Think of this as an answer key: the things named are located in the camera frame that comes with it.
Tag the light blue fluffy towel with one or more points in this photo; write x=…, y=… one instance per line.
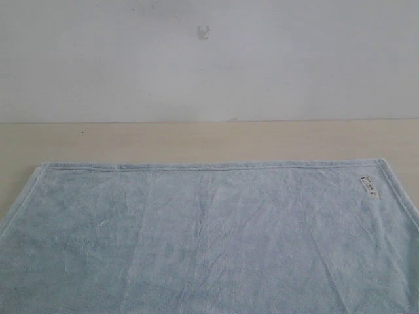
x=243, y=237

